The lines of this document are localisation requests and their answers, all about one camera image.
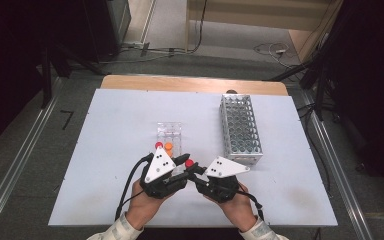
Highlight person's left hand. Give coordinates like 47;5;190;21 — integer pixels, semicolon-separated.
125;179;178;231

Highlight black hanging cable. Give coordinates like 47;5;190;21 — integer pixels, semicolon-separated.
192;0;209;54

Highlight person's right hand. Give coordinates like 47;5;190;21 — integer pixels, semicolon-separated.
203;181;258;234

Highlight clear acrylic tube rack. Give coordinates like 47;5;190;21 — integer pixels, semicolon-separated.
154;121;184;177

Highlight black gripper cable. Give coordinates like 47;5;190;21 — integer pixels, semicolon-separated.
113;153;155;222
236;182;265;221

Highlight grey floor cables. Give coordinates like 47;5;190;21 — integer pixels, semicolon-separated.
99;41;188;65

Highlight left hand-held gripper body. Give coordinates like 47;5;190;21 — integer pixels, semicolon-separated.
139;152;188;200

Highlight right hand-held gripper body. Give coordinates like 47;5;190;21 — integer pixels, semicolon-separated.
195;156;251;204

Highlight white board sheet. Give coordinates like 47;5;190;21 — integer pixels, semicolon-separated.
48;88;338;229

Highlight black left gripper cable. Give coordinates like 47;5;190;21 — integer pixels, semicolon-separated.
113;153;155;222

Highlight white floor cable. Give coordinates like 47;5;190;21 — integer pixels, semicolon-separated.
253;42;302;70

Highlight black floor cable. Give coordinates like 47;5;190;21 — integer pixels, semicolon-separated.
297;102;333;195

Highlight metal test tube rack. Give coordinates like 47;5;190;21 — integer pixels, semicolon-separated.
219;93;265;166

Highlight black metal stand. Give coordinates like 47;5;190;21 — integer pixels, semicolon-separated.
263;56;335;122
39;43;108;110

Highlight light wooden furniture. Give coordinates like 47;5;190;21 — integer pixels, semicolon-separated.
185;0;345;63

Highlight black cabinet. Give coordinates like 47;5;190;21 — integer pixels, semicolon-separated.
79;0;132;63

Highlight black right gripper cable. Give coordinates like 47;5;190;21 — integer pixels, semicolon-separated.
236;182;265;221

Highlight aluminium floor rail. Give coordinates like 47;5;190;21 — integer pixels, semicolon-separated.
296;89;375;240
0;77;64;240

